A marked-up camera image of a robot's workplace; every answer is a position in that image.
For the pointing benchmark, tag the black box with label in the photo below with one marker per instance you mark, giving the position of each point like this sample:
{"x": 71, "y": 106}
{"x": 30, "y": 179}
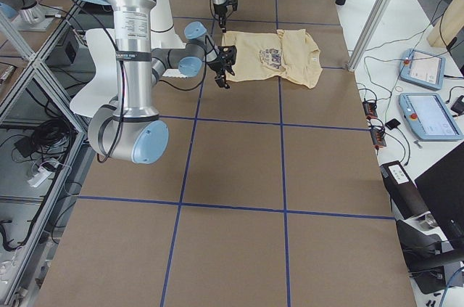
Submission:
{"x": 406, "y": 201}

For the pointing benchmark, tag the aluminium frame post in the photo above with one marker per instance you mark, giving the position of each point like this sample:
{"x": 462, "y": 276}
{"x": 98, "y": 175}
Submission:
{"x": 366, "y": 35}

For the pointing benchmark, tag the aluminium frame rails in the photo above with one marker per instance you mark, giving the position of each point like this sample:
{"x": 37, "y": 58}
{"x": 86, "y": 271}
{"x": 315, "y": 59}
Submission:
{"x": 42, "y": 152}

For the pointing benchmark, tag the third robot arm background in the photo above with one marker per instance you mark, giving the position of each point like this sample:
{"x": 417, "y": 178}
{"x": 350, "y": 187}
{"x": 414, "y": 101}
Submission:
{"x": 29, "y": 10}

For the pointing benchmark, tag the lower blue teach pendant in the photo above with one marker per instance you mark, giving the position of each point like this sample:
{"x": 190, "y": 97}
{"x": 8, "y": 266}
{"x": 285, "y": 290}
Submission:
{"x": 429, "y": 118}

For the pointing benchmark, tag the cream long-sleeve printed shirt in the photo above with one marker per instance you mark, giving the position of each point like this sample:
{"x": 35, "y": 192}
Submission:
{"x": 290, "y": 54}

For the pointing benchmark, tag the black monitor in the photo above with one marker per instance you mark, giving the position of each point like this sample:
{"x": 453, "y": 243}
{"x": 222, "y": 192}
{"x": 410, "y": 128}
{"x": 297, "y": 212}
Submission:
{"x": 441, "y": 187}

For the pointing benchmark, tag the upper blue teach pendant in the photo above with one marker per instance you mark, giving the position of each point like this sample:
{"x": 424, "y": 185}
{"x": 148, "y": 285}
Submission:
{"x": 422, "y": 69}

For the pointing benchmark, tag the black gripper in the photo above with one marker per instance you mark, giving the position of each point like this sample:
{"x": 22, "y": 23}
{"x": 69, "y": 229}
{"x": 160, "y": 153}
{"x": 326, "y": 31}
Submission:
{"x": 220, "y": 11}
{"x": 217, "y": 64}

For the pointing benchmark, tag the blue teach pendant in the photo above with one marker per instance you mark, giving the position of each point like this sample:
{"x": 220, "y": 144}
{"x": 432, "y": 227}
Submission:
{"x": 429, "y": 118}
{"x": 422, "y": 69}

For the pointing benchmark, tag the orange circuit board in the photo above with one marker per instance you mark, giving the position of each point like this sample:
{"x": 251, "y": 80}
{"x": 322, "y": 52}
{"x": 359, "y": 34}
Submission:
{"x": 376, "y": 127}

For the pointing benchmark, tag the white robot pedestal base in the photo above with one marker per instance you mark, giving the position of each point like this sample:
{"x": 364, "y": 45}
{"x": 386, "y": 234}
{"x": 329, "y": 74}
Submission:
{"x": 163, "y": 36}

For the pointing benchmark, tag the white chair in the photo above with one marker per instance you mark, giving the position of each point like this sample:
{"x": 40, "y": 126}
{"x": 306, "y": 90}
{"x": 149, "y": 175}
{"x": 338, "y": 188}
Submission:
{"x": 103, "y": 87}

